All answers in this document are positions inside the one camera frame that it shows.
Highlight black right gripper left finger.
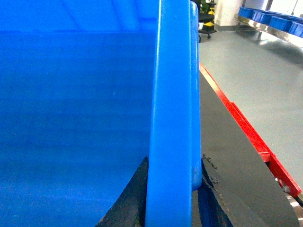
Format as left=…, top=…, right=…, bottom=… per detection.
left=96, top=157, right=149, bottom=227

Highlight steel shelf with blue bins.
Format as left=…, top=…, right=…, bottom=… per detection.
left=234, top=7, right=303, bottom=48

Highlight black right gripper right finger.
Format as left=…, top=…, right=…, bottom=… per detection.
left=192, top=155, right=300, bottom=227

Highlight red table edge frame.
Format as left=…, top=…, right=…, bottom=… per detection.
left=199, top=63, right=303, bottom=200

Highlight black office chair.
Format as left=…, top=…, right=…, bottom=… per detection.
left=197, top=0, right=217, bottom=42

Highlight large blue plastic crate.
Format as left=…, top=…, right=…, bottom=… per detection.
left=0, top=0, right=202, bottom=227

